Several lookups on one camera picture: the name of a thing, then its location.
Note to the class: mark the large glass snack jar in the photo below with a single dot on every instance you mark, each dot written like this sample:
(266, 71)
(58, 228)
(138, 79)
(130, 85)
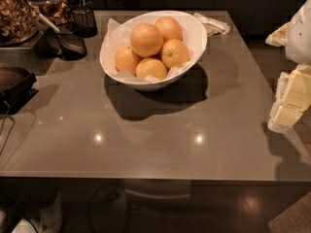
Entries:
(17, 22)

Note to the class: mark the steel counter stand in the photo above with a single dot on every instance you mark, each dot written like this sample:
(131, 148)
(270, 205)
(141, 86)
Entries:
(35, 55)

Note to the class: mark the dark tray device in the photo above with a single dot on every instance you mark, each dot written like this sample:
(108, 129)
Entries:
(16, 89)

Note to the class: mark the black mesh cup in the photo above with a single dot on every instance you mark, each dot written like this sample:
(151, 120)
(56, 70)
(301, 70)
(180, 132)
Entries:
(84, 17)

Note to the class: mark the right orange with stem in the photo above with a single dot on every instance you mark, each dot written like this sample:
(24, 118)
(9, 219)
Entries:
(175, 53)

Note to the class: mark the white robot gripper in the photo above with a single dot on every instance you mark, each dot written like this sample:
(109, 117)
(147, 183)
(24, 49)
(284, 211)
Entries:
(299, 36)

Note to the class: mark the small glass snack jar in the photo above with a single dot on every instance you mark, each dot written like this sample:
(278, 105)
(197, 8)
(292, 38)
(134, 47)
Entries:
(57, 11)

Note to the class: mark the white paper bowl liner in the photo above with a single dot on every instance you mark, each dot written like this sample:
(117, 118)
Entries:
(137, 53)

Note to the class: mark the folded white napkin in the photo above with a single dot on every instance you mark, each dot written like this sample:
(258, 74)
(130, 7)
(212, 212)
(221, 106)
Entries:
(213, 26)

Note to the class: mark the white ceramic bowl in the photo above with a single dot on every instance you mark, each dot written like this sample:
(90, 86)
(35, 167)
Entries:
(194, 36)

